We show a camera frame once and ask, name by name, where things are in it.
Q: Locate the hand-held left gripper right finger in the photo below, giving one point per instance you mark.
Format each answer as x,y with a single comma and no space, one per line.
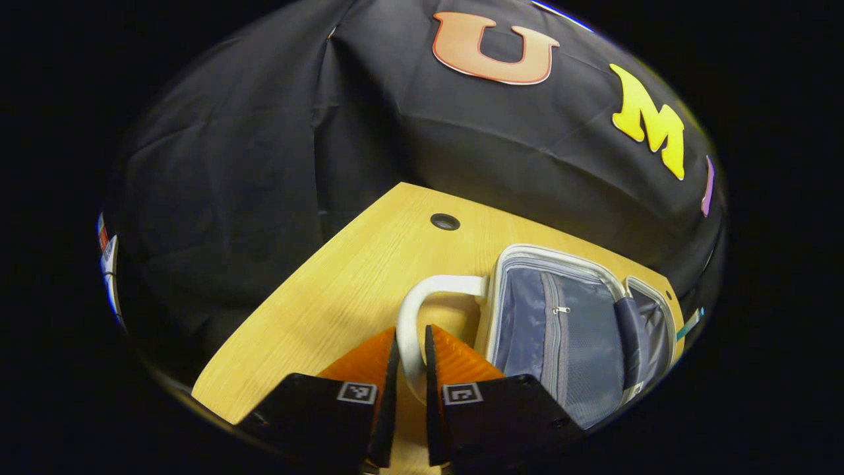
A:
433,422

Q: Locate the white suitcase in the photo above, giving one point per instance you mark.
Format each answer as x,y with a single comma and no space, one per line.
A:
527,316

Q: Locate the black table grommet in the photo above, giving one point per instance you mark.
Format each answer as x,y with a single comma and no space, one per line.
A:
445,221

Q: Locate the lit monitor screen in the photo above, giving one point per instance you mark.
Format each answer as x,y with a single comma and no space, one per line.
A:
107,260

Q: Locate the blue white tube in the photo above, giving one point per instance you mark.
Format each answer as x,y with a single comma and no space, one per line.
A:
690,324

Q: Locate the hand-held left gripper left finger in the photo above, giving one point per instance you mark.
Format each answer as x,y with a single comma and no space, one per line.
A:
389,422

